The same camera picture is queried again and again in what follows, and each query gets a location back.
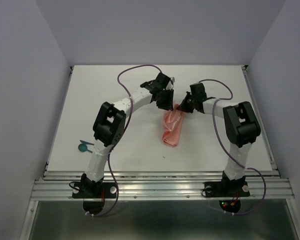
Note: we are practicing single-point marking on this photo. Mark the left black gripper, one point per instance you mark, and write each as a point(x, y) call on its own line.
point(168, 105)

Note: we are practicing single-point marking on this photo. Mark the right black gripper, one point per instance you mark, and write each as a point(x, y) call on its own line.
point(183, 107)

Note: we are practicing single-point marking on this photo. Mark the pink satin napkin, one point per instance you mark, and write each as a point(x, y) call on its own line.
point(172, 125)

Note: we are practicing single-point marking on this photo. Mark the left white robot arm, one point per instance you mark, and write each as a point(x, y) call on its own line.
point(112, 121)

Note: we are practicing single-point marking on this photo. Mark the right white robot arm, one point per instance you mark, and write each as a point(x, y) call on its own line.
point(240, 122)

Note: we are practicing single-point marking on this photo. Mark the teal plastic utensil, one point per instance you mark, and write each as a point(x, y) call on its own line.
point(86, 142)

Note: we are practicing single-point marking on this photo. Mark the teal plastic spoon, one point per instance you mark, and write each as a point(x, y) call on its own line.
point(84, 148)

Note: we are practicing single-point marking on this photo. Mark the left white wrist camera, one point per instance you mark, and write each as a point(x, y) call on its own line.
point(173, 79)

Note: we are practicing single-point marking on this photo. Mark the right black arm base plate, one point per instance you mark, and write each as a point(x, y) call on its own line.
point(216, 189)

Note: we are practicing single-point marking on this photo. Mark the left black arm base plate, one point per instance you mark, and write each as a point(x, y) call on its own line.
point(105, 190)

